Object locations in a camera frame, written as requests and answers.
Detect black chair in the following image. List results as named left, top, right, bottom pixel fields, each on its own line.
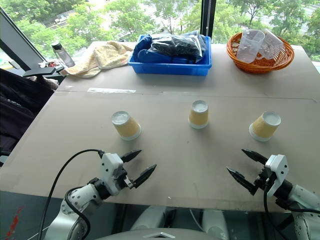
left=0, top=66, right=65, bottom=168

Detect cream yellow towel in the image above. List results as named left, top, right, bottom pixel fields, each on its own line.
left=59, top=40, right=134, bottom=79

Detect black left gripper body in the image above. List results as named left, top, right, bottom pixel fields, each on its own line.
left=114, top=167, right=137, bottom=190

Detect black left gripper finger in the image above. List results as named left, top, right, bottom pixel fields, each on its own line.
left=120, top=149, right=143, bottom=163
left=131, top=163, right=158, bottom=189

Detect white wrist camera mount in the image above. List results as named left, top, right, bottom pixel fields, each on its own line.
left=264, top=154, right=289, bottom=197
left=100, top=152, right=128, bottom=197

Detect clear tape strip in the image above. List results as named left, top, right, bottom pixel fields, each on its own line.
left=87, top=87, right=137, bottom=94

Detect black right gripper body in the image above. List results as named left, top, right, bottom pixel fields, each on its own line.
left=253, top=166, right=277, bottom=191

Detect silver robot torso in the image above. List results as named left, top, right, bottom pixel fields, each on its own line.
left=94, top=206, right=231, bottom=240

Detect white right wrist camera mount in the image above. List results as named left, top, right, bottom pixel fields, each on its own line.
left=264, top=154, right=289, bottom=197

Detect orange wicker basket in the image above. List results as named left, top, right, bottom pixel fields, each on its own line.
left=226, top=31, right=295, bottom=74

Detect clear plastic measuring cup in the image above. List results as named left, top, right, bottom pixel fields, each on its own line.
left=236, top=28, right=266, bottom=64
left=254, top=28, right=285, bottom=61

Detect black window frame post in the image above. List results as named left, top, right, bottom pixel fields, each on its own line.
left=201, top=0, right=217, bottom=44

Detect clear water bottle black cap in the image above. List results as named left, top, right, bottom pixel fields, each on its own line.
left=51, top=41, right=76, bottom=68

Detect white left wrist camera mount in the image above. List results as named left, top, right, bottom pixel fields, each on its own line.
left=100, top=152, right=128, bottom=197

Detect blue plastic bin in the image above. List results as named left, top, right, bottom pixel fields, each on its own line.
left=127, top=34, right=213, bottom=77

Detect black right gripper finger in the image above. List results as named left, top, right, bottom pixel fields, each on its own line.
left=241, top=148, right=269, bottom=166
left=226, top=167, right=258, bottom=196

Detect yellow paper cup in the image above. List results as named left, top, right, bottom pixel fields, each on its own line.
left=248, top=111, right=282, bottom=143
left=111, top=110, right=142, bottom=141
left=187, top=100, right=209, bottom=130

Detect dark blue bagged clothes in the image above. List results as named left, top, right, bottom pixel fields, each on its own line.
left=132, top=30, right=209, bottom=66

